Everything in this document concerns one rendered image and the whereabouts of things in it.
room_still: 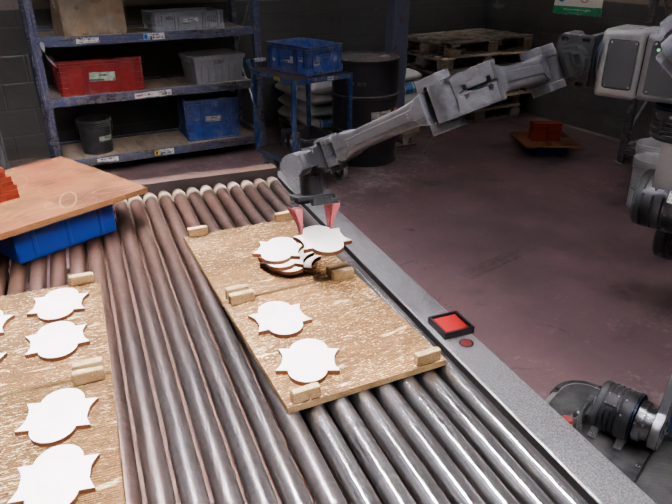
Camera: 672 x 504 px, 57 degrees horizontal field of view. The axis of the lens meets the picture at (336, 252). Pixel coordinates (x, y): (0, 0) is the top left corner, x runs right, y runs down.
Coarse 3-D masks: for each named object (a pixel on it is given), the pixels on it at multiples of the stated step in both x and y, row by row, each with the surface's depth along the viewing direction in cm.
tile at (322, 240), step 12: (312, 228) 156; (324, 228) 156; (336, 228) 156; (300, 240) 150; (312, 240) 150; (324, 240) 150; (336, 240) 150; (348, 240) 150; (324, 252) 145; (336, 252) 146
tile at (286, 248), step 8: (272, 240) 167; (280, 240) 167; (288, 240) 167; (264, 248) 163; (272, 248) 163; (280, 248) 163; (288, 248) 163; (296, 248) 163; (256, 256) 160; (264, 256) 158; (272, 256) 158; (280, 256) 158; (288, 256) 158; (296, 256) 159; (272, 264) 157
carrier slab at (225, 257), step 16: (256, 224) 188; (272, 224) 188; (288, 224) 188; (192, 240) 178; (208, 240) 178; (224, 240) 178; (240, 240) 178; (256, 240) 178; (208, 256) 168; (224, 256) 168; (240, 256) 168; (208, 272) 160; (224, 272) 160; (240, 272) 160; (256, 272) 160; (272, 272) 160; (304, 272) 160; (320, 272) 160; (224, 288) 152; (256, 288) 152; (272, 288) 152; (288, 288) 153
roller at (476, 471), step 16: (256, 192) 217; (256, 208) 212; (400, 384) 123; (416, 384) 121; (416, 400) 118; (432, 400) 117; (432, 416) 113; (432, 432) 112; (448, 432) 109; (448, 448) 107; (464, 448) 106; (464, 464) 103; (480, 464) 102; (480, 480) 100; (496, 480) 99; (480, 496) 100; (496, 496) 97; (512, 496) 97
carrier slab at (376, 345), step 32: (320, 288) 152; (352, 288) 152; (320, 320) 139; (352, 320) 139; (384, 320) 139; (256, 352) 128; (352, 352) 128; (384, 352) 128; (288, 384) 119; (320, 384) 119; (352, 384) 119
